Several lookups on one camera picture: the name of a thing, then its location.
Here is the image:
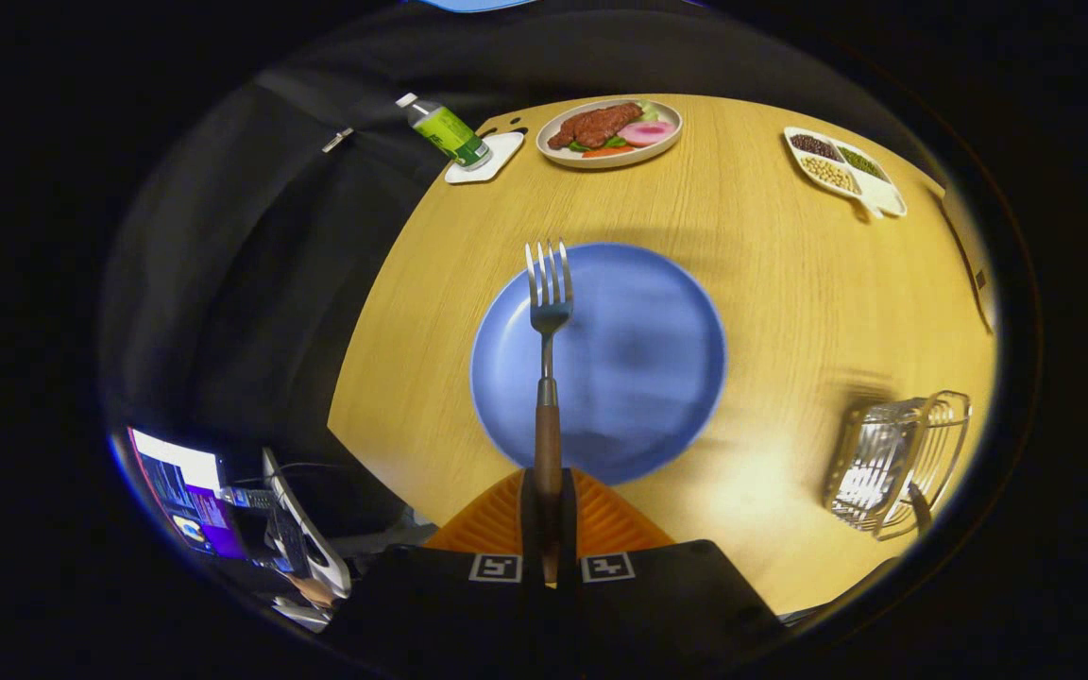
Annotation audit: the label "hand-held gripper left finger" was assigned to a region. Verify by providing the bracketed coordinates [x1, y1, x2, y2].
[322, 467, 550, 676]

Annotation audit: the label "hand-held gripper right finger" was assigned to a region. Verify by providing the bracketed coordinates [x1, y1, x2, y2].
[549, 467, 786, 676]

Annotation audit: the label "metal fork wooden handle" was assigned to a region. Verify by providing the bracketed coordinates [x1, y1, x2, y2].
[524, 240, 575, 587]

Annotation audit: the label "white laptop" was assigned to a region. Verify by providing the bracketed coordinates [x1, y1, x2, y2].
[261, 447, 352, 598]

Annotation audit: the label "small grey desk device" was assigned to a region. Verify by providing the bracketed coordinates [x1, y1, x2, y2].
[216, 484, 278, 512]

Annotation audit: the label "blue plate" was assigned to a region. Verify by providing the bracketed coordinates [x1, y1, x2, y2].
[469, 243, 728, 486]

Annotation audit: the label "computer monitor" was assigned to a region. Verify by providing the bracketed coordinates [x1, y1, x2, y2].
[126, 427, 247, 560]

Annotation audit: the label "white square coaster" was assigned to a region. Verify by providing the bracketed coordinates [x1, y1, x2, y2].
[444, 131, 526, 185]

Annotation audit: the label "beige food plate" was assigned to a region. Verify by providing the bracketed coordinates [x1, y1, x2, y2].
[535, 98, 684, 170]

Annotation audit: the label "white toaster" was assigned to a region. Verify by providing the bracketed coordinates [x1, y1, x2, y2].
[941, 184, 999, 333]

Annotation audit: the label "white divided tray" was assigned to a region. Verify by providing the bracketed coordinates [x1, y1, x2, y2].
[783, 127, 909, 220]

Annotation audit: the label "pile of yellow beans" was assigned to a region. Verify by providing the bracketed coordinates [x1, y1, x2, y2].
[801, 156, 861, 195]

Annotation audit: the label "green plastic bottle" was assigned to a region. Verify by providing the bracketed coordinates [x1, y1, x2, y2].
[396, 93, 494, 172]

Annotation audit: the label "pink ham slice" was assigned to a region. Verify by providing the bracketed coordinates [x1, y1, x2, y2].
[618, 120, 677, 147]

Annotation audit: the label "pile of green beans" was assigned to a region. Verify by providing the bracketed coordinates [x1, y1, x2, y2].
[837, 145, 888, 182]

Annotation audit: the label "brown meat slab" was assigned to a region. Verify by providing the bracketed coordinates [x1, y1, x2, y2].
[548, 103, 644, 150]

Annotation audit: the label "metal wire basket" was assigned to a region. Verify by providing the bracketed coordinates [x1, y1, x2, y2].
[823, 390, 973, 542]

